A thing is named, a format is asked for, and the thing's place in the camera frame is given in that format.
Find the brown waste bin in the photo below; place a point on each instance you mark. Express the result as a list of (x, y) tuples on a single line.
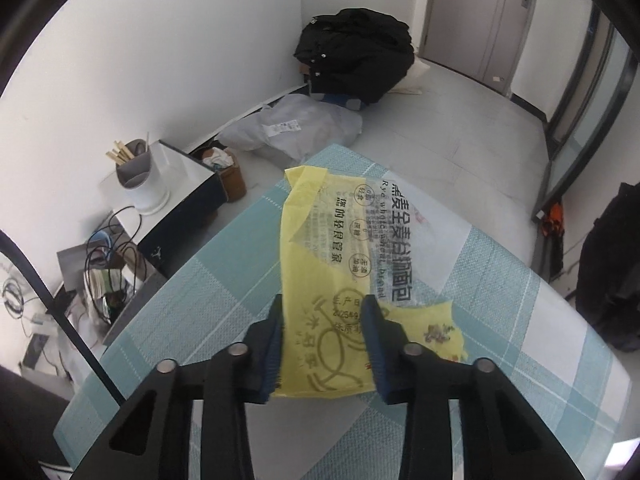
[(232, 182)]

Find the black jacket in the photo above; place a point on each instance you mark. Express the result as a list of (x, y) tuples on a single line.
[(355, 50)]

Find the clear plastic bag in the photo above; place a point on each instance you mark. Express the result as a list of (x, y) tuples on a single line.
[(300, 125)]

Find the teal plaid tablecloth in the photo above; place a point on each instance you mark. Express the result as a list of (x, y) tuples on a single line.
[(490, 310)]

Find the grey and white utensil holder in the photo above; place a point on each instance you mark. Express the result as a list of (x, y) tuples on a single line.
[(145, 190)]

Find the beige bag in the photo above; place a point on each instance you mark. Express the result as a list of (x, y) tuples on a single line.
[(417, 72)]

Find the black backpack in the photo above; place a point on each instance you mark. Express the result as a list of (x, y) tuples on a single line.
[(610, 270)]

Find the wooden chopsticks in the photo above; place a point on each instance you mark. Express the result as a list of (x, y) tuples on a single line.
[(119, 152)]

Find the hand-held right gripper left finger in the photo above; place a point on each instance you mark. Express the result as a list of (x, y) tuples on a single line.
[(270, 350)]

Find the thin black rod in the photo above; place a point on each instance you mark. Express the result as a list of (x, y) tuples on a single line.
[(60, 317)]

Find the black metal frame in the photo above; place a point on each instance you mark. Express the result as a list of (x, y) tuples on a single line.
[(555, 152)]

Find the yellow wrapper with clear window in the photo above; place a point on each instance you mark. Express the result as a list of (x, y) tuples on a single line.
[(320, 260)]

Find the orange item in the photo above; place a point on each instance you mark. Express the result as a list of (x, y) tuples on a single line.
[(552, 222)]

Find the grey brown door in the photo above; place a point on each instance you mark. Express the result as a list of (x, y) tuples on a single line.
[(475, 20)]

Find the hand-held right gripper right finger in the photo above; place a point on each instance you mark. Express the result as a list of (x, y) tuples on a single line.
[(382, 355)]

